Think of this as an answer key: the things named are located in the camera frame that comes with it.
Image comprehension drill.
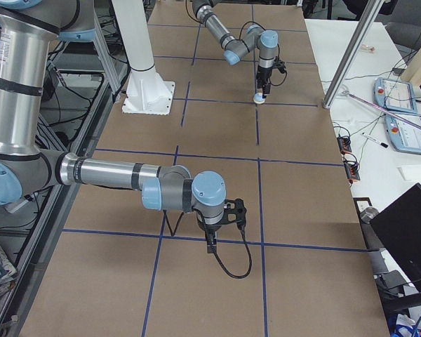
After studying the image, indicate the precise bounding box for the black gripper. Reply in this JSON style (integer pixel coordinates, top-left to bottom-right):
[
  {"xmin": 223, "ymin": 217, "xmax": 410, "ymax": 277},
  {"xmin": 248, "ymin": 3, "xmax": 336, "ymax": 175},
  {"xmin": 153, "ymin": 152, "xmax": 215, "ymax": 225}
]
[
  {"xmin": 256, "ymin": 66, "xmax": 272, "ymax": 98},
  {"xmin": 196, "ymin": 214, "xmax": 222, "ymax": 253}
]

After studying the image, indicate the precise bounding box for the small blue white bell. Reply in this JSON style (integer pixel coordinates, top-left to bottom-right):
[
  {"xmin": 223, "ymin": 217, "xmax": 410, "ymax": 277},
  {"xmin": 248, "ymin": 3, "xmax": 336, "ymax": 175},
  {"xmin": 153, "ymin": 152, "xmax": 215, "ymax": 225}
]
[{"xmin": 253, "ymin": 93, "xmax": 265, "ymax": 105}]

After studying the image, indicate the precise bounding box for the metal reacher grabber stick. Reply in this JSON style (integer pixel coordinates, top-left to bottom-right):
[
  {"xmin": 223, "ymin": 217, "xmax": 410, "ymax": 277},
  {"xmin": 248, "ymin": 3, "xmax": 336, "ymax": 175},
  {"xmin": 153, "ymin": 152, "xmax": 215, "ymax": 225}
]
[{"xmin": 340, "ymin": 91, "xmax": 421, "ymax": 131}]

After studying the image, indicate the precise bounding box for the orange electronics board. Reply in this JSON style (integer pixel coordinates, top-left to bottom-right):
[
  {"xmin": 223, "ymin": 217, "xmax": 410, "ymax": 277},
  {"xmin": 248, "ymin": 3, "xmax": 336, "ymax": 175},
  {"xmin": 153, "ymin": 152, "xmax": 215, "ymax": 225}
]
[
  {"xmin": 343, "ymin": 160, "xmax": 360, "ymax": 183},
  {"xmin": 337, "ymin": 136, "xmax": 352, "ymax": 154}
]

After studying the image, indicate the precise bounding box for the small clear plastic item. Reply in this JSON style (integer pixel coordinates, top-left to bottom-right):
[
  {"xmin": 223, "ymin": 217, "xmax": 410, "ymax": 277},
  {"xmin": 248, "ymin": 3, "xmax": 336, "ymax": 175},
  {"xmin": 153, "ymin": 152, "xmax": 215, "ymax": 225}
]
[{"xmin": 360, "ymin": 44, "xmax": 375, "ymax": 53}]

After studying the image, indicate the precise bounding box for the black marker pen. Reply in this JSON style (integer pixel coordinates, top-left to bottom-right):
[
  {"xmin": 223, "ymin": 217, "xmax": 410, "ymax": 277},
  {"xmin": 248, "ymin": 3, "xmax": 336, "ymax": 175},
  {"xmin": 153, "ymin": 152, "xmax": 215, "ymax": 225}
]
[{"xmin": 362, "ymin": 133, "xmax": 389, "ymax": 148}]

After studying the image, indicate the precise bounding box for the upper blue teach pendant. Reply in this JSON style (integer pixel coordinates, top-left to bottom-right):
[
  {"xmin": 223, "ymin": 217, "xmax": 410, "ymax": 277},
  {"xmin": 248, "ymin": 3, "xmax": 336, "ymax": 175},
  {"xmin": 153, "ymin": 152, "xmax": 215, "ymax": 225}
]
[{"xmin": 373, "ymin": 77, "xmax": 417, "ymax": 113}]

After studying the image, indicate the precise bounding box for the blue teach pendant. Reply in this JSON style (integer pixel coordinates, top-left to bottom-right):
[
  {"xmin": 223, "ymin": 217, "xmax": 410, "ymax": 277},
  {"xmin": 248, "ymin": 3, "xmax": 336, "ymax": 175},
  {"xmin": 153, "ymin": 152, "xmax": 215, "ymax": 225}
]
[
  {"xmin": 373, "ymin": 77, "xmax": 417, "ymax": 113},
  {"xmin": 385, "ymin": 115, "xmax": 421, "ymax": 154}
]

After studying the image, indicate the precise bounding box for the lower blue teach pendant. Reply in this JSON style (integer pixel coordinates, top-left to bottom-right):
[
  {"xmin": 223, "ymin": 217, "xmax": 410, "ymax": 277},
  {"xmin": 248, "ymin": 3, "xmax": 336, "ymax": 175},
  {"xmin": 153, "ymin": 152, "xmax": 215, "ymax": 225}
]
[{"xmin": 385, "ymin": 115, "xmax": 421, "ymax": 154}]

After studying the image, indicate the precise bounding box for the grey hexagonal metal weight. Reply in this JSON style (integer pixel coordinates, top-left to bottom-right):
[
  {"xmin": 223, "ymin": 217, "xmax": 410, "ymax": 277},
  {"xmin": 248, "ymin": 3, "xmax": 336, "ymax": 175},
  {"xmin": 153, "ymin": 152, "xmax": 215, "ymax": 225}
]
[{"xmin": 359, "ymin": 206, "xmax": 380, "ymax": 224}]

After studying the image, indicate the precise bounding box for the white foam block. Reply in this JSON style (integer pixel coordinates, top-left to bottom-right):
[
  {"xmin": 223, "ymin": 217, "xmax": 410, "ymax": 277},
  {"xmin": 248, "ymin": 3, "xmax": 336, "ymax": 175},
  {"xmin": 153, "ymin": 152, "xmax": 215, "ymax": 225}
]
[{"xmin": 398, "ymin": 165, "xmax": 421, "ymax": 181}]

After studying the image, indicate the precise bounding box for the black laptop computer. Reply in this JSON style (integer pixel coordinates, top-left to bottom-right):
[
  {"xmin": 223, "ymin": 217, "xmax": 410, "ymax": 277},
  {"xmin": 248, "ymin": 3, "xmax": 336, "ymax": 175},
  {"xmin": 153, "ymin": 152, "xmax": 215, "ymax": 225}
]
[{"xmin": 370, "ymin": 183, "xmax": 421, "ymax": 292}]

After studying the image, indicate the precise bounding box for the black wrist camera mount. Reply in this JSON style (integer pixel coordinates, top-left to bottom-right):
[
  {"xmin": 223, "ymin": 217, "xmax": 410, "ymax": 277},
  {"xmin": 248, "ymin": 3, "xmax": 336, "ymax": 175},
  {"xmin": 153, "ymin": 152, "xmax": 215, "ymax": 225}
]
[
  {"xmin": 222, "ymin": 198, "xmax": 247, "ymax": 230},
  {"xmin": 273, "ymin": 56, "xmax": 287, "ymax": 74}
]

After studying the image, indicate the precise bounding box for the black looping camera cable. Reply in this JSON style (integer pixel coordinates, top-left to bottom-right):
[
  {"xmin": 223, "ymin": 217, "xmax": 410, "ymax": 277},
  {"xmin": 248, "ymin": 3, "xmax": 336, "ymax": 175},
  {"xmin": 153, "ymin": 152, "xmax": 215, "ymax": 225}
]
[{"xmin": 210, "ymin": 223, "xmax": 253, "ymax": 279}]

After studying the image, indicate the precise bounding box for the white pedestal column with base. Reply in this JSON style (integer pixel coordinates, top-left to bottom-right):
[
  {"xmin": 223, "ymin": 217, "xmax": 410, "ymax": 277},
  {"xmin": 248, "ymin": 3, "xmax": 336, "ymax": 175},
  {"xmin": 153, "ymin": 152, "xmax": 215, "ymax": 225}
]
[{"xmin": 114, "ymin": 1, "xmax": 175, "ymax": 115}]

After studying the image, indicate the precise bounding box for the aluminium frame post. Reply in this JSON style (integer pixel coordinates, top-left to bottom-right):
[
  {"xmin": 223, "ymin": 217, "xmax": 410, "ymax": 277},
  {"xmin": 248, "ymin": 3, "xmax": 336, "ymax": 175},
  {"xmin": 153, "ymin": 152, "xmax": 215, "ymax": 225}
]
[{"xmin": 323, "ymin": 0, "xmax": 384, "ymax": 109}]

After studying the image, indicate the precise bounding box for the aluminium side frame rail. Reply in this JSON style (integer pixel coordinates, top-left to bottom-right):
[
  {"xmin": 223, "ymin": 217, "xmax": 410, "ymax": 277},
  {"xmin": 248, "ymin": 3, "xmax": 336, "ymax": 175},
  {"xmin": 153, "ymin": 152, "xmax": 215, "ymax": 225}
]
[{"xmin": 0, "ymin": 70, "xmax": 114, "ymax": 336}]

